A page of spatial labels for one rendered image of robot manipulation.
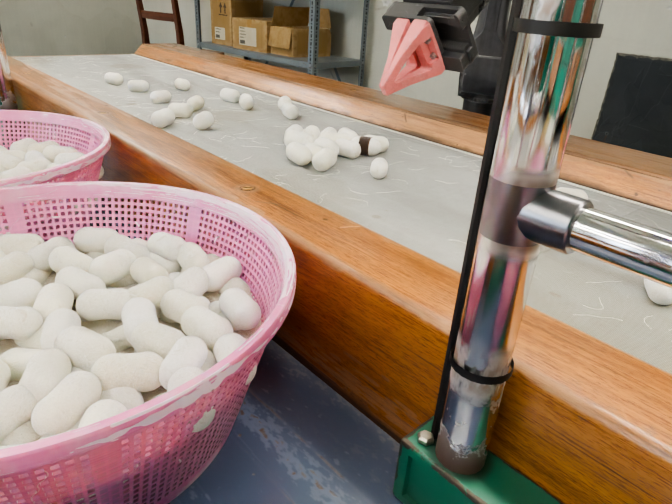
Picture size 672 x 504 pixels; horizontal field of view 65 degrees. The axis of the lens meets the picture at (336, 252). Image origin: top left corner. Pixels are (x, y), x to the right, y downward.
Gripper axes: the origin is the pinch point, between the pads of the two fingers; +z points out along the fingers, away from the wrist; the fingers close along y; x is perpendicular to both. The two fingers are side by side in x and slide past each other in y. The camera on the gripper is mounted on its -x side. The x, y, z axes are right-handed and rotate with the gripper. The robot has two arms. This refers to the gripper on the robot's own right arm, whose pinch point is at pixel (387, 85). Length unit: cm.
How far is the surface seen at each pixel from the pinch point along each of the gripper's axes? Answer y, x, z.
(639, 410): 37.3, -11.7, 22.0
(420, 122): -3.8, 11.9, -4.9
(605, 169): 20.8, 11.8, -5.1
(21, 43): -448, 75, -24
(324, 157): 2.0, -2.1, 11.9
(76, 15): -451, 88, -72
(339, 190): 6.7, -2.2, 14.6
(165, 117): -21.8, -5.4, 16.3
